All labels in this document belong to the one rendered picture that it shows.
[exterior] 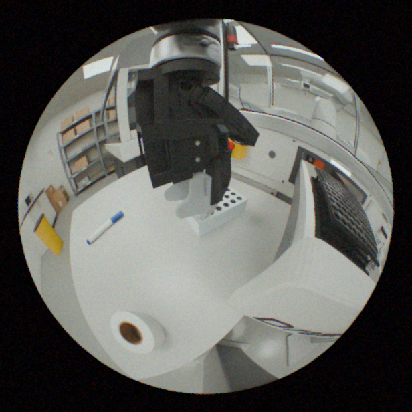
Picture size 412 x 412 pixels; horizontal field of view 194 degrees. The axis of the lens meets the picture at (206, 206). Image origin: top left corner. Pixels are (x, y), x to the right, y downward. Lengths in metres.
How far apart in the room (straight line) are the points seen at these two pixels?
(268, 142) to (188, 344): 0.46
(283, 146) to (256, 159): 0.10
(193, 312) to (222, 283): 0.06
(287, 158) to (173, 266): 0.37
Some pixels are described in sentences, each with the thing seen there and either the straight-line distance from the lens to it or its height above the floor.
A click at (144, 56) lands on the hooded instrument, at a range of 0.85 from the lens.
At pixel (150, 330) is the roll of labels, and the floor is 0.80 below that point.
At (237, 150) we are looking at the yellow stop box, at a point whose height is 0.87.
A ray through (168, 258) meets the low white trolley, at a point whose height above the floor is 0.76.
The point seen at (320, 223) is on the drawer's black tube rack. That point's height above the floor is 0.87.
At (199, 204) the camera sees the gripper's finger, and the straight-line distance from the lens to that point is 0.15.
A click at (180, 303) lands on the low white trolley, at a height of 0.76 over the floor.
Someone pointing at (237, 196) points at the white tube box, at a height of 0.80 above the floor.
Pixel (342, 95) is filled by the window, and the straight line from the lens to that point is 0.44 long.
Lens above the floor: 0.95
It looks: 42 degrees down
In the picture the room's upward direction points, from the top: straight up
